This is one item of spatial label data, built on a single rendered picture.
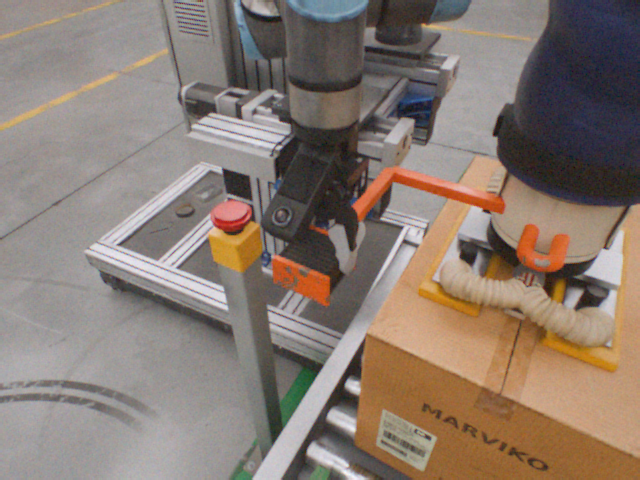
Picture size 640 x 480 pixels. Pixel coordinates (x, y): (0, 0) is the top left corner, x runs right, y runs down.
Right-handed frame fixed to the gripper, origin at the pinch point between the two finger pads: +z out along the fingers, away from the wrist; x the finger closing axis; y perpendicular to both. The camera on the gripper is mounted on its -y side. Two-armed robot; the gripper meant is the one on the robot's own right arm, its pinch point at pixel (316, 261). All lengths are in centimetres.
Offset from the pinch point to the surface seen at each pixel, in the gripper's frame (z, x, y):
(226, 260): 12.8, 20.9, 3.4
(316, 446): 53, -1, -2
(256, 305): 26.7, 18.1, 6.3
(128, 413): 108, 76, -6
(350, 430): 53, -5, 5
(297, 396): 108, 27, 30
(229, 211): 3.8, 21.0, 6.4
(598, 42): -26.4, -22.7, 19.4
